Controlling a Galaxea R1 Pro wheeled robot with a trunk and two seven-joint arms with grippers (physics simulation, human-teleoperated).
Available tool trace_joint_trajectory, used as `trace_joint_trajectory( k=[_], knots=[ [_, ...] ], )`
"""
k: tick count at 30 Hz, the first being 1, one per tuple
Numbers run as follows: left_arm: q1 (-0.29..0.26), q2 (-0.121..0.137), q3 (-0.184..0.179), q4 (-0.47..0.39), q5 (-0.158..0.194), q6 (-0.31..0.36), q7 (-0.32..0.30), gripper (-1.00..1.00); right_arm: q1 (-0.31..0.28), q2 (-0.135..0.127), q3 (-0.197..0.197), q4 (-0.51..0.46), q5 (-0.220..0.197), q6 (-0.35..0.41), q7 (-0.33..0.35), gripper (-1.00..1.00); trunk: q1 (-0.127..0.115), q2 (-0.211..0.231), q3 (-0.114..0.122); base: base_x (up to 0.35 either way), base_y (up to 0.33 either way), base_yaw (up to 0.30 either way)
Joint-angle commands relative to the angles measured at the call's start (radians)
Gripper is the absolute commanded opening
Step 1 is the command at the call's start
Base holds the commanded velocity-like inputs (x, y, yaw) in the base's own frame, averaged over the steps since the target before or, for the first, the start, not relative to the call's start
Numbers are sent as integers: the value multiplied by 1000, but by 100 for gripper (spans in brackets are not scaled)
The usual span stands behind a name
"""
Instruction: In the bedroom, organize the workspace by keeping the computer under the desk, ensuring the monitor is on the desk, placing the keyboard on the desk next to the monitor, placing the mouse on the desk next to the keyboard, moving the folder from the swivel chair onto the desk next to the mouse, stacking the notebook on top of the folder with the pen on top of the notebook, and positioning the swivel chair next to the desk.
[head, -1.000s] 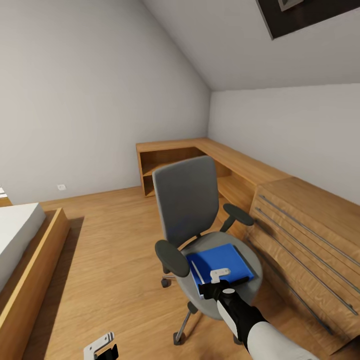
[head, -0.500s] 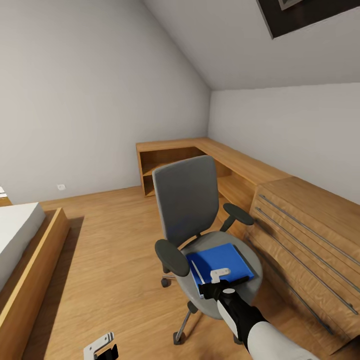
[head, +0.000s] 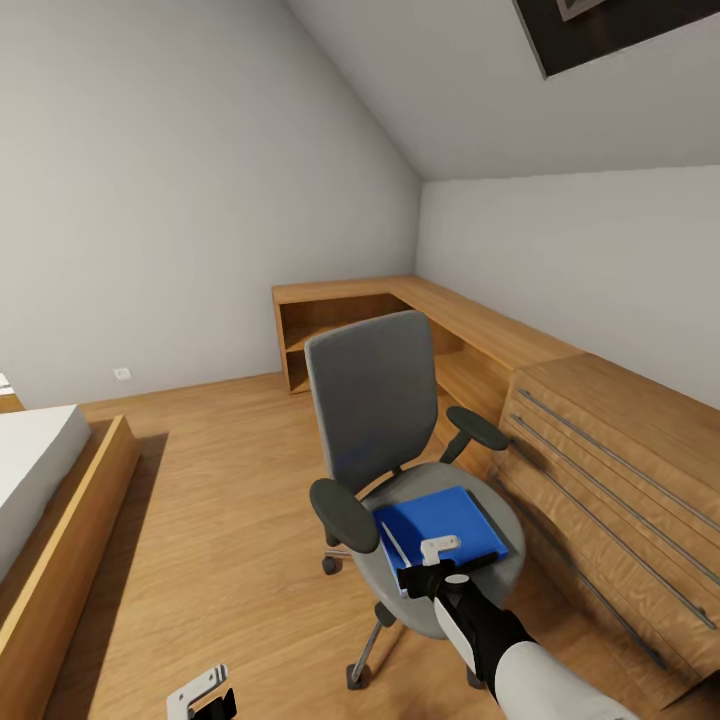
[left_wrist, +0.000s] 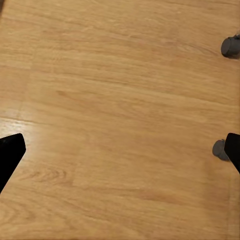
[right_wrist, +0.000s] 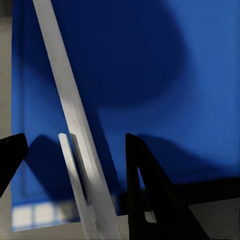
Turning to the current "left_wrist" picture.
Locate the swivel chair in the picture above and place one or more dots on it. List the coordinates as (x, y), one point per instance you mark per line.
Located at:
(231, 46)

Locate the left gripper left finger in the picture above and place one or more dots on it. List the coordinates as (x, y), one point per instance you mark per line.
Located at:
(12, 150)

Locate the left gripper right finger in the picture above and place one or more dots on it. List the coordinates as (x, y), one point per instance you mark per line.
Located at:
(232, 149)

